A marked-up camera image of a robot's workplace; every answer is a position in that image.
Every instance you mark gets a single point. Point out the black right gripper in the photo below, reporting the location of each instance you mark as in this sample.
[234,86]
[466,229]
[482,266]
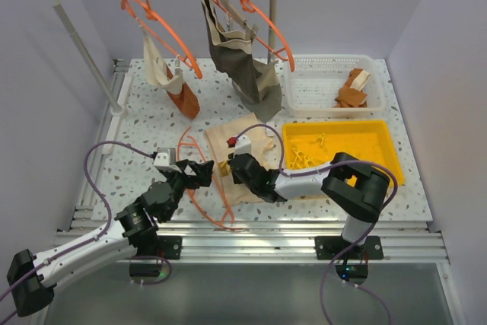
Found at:
[237,180]

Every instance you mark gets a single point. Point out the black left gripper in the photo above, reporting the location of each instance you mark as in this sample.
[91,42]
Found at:
[202,170]

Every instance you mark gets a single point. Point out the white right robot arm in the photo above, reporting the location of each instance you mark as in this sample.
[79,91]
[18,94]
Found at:
[358,187]

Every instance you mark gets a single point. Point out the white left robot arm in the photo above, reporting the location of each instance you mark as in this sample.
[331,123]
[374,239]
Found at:
[33,278]

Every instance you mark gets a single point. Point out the orange hanging underwear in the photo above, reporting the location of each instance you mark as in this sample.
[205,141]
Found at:
[181,95]

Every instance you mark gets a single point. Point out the grey hanging underwear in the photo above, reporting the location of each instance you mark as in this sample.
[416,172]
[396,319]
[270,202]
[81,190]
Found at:
[255,82]

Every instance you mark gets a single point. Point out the beige hanging underwear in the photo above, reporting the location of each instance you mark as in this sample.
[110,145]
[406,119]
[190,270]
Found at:
[156,71]

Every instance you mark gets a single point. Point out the brown and cream underwear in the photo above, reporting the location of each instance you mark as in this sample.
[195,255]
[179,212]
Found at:
[351,94]

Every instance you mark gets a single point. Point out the wooden clip hanger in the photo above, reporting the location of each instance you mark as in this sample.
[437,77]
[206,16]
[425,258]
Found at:
[232,16]

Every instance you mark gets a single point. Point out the orange hanger with clothes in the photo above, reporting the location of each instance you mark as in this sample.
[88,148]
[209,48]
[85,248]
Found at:
[142,12]

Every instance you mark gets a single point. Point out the pile of cream clothespins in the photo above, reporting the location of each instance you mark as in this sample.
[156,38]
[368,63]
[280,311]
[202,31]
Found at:
[306,150]

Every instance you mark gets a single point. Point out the yellow plastic tray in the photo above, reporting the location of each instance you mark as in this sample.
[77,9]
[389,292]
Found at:
[368,140]

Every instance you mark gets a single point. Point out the white plastic basket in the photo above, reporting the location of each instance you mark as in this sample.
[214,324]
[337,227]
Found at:
[312,88]

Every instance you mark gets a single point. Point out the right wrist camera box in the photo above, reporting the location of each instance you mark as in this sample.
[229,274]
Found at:
[239,145]

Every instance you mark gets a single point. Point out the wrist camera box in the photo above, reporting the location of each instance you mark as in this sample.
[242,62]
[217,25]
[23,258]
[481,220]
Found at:
[239,145]
[165,159]

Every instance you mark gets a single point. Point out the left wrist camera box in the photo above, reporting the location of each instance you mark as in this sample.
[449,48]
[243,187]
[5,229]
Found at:
[165,159]

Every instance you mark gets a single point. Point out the aluminium rail frame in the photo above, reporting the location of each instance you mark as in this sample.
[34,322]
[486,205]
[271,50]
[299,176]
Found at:
[281,232]

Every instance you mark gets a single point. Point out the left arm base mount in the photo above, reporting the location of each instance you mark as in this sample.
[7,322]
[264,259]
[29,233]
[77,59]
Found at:
[152,264]

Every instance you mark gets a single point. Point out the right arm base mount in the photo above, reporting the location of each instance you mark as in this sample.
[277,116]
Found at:
[352,266]

